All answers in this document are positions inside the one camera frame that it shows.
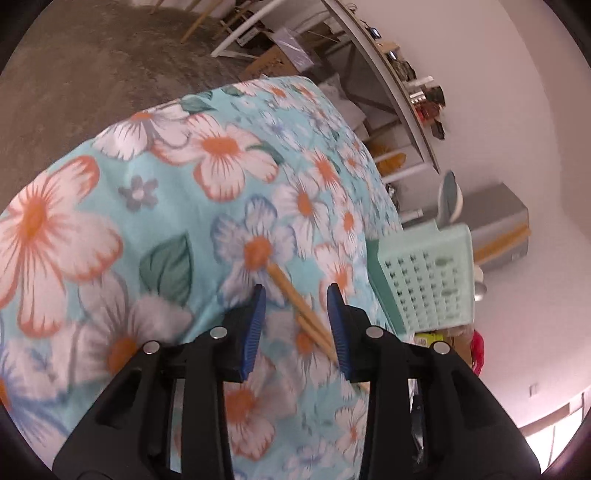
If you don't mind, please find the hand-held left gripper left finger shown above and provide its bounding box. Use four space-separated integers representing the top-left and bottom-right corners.
52 285 267 480

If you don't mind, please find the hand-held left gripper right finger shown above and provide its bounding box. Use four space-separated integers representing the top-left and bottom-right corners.
327 283 541 480

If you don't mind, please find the green plastic basket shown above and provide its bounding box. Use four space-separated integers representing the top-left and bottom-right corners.
367 222 476 335

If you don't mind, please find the white spoon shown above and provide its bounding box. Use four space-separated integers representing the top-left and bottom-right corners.
436 170 465 223

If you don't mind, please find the printed rice bag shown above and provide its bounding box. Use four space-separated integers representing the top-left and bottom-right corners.
413 332 445 350

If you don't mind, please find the open cardboard box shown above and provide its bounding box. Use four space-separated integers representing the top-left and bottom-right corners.
443 327 472 366

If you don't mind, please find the red plastic bag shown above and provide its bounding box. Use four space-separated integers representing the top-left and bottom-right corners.
471 330 486 380

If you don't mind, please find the yellow bag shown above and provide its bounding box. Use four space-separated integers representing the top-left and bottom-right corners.
372 143 408 177

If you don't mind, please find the floral turquoise blanket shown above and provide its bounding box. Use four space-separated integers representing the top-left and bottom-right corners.
0 76 416 480

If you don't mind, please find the grey refrigerator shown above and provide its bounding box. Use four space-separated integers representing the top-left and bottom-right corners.
462 182 530 273

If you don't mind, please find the white sack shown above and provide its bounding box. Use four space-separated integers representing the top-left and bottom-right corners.
318 76 366 124

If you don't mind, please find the white desk with wooden top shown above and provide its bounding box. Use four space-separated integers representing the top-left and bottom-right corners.
212 0 441 175

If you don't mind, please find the wooden chair with dark seat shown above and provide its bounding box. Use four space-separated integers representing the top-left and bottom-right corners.
152 0 241 44

